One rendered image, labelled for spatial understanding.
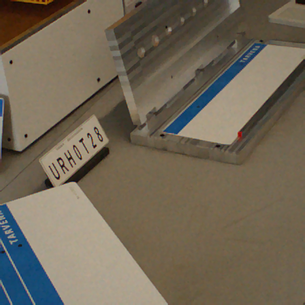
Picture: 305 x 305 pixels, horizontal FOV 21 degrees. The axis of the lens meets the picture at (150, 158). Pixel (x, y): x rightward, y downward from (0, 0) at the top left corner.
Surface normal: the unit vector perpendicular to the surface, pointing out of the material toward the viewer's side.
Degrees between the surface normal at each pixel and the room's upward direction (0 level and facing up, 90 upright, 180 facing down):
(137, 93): 78
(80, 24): 90
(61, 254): 0
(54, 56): 90
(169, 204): 0
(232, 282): 0
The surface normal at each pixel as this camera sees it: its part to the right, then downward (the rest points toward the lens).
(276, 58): -0.10, -0.86
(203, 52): 0.83, 0.00
